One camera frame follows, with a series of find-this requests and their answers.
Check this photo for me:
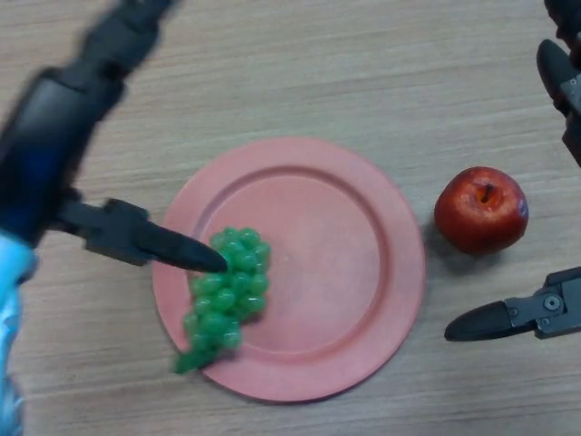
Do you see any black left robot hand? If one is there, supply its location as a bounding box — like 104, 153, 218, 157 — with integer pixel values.
0, 0, 229, 274

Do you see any red apple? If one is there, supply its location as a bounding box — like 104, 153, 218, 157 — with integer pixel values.
433, 166, 530, 255

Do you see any pink round plate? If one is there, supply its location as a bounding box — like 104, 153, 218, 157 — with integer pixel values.
153, 137, 427, 404

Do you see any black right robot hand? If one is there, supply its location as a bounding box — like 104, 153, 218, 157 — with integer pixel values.
443, 0, 581, 342

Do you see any green grape bunch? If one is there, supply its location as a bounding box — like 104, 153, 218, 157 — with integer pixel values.
172, 226, 271, 375

